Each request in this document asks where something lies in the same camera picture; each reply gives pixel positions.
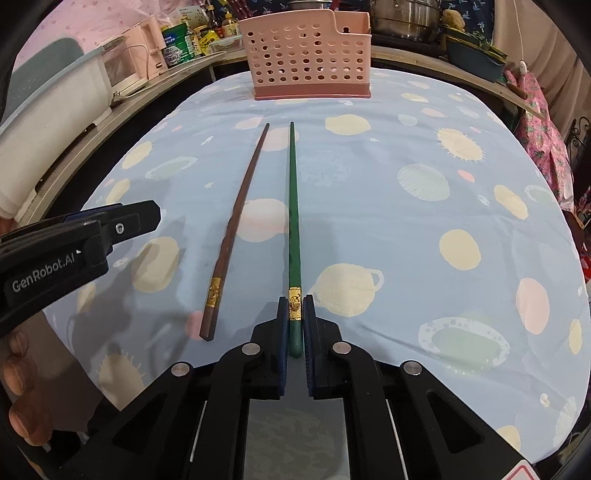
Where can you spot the person's left hand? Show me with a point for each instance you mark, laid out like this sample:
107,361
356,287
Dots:
23,378

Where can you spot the pink dotted curtain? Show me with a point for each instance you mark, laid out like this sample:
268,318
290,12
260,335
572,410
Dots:
106,23

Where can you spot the yellow plastic basin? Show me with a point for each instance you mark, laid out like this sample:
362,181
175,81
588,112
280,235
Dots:
496,51

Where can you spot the white electric kettle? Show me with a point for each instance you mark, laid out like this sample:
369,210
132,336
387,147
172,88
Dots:
121,64

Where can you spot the beige curtain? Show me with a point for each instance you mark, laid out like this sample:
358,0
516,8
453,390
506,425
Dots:
540,32

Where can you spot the green chopstick with gold band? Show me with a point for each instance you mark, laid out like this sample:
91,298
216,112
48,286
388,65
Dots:
293,230

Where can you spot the loofah sponge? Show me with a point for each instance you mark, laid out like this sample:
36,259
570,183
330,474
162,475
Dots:
452,19

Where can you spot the dark metal chair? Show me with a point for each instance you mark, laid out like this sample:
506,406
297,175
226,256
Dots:
579,152

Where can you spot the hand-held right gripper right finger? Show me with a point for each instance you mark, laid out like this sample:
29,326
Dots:
310,355

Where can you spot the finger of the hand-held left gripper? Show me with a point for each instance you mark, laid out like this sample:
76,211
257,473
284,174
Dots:
92,213
134,221

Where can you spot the blue plastic basin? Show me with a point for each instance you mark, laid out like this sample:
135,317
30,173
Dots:
475,62

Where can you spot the pink plastic utensil holder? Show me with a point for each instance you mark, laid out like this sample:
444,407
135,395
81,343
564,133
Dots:
300,60

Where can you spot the yellow label bottle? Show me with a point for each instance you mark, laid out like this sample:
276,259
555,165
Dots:
229,26

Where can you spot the white plastic tub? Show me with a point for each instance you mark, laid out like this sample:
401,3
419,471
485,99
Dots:
46,152

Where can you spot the pink pineapple print garment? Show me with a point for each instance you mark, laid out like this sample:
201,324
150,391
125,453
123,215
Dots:
540,134

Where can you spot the dark blue palm print cloth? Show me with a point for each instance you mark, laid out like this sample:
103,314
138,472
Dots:
478,14

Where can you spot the green tin can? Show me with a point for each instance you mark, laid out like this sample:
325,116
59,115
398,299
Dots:
178,44

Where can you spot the stainless steel steamer pot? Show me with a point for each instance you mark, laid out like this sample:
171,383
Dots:
406,21

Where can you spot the brown chopstick with gold band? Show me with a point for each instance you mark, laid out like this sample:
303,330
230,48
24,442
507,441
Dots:
235,217

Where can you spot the clear plastic food container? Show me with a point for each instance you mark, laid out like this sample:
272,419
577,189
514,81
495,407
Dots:
221,46

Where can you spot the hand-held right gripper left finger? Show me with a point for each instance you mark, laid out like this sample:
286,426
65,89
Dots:
281,350

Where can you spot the pink plastic pitcher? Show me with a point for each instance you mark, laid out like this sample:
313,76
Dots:
147,44

